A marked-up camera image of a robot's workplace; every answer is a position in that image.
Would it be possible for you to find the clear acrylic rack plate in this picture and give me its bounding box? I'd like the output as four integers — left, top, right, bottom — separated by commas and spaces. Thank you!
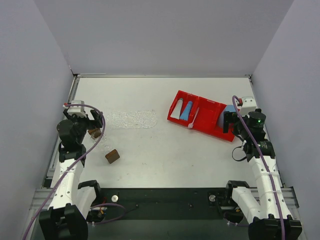
90, 132, 113, 154

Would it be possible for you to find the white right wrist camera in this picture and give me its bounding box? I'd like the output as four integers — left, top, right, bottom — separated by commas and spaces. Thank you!
237, 96, 257, 116

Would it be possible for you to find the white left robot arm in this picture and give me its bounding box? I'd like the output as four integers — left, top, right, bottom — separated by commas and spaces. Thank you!
38, 103, 105, 240

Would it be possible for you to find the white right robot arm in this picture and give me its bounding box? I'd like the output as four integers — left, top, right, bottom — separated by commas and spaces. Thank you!
223, 108, 303, 240

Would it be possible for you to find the red plastic bin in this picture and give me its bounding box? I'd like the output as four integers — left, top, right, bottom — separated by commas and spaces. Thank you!
167, 90, 235, 142

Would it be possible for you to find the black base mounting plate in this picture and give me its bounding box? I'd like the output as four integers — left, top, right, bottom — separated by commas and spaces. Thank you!
87, 187, 245, 224

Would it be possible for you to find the white pink toothbrush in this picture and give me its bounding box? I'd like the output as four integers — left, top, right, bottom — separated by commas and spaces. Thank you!
187, 107, 200, 129

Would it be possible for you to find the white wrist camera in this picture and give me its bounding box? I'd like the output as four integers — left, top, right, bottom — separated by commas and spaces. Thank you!
64, 100, 86, 117
237, 96, 257, 116

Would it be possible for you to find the blue plastic cup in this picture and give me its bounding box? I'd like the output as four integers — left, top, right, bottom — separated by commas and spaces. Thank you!
217, 105, 236, 133

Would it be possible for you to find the white toothpaste tube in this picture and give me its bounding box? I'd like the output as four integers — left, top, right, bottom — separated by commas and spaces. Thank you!
170, 98, 184, 120

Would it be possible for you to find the brown wooden block stand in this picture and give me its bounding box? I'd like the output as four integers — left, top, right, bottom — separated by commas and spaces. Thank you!
105, 149, 120, 164

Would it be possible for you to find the aluminium front rail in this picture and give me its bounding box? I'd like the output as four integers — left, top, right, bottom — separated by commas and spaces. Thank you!
29, 187, 300, 210

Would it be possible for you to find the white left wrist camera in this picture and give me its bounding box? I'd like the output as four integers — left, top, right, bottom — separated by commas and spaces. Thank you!
64, 100, 86, 117

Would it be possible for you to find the clear textured acrylic tray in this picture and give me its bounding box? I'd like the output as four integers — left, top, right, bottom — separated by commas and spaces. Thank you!
104, 110, 158, 130

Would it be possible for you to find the blue toothpaste tube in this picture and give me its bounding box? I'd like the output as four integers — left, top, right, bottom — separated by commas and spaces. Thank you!
179, 101, 193, 121

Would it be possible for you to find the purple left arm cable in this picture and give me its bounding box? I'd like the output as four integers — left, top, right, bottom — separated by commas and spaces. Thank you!
21, 104, 127, 240

